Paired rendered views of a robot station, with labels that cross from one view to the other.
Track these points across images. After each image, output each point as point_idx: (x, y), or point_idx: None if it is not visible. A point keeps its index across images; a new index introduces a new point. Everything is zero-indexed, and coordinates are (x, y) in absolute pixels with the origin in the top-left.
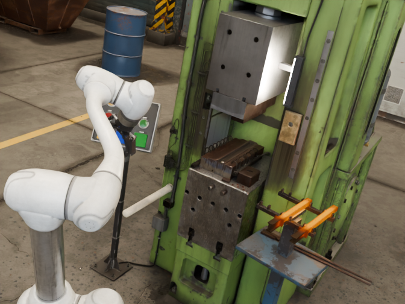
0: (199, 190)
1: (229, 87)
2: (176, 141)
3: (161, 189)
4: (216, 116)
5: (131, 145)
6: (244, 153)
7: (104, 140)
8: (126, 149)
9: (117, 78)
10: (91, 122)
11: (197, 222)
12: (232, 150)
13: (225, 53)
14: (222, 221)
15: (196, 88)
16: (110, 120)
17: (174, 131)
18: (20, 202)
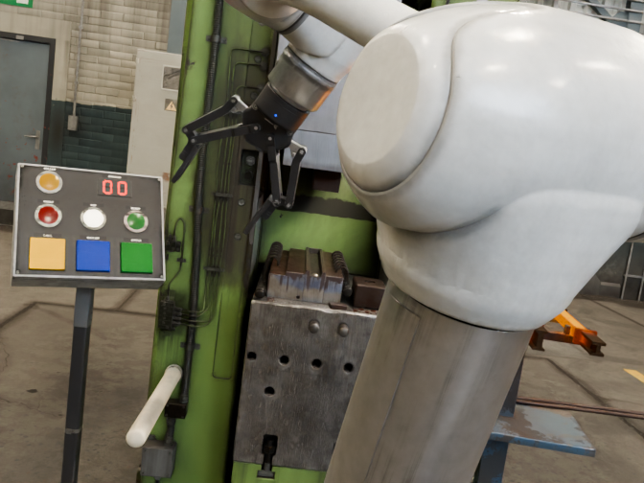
0: (281, 343)
1: (321, 115)
2: (183, 266)
3: (165, 377)
4: (259, 201)
5: (295, 173)
6: (326, 262)
7: None
8: (273, 195)
9: None
10: (344, 11)
11: (284, 416)
12: (307, 259)
13: None
14: (341, 394)
15: (221, 146)
16: (56, 224)
17: (175, 245)
18: (556, 130)
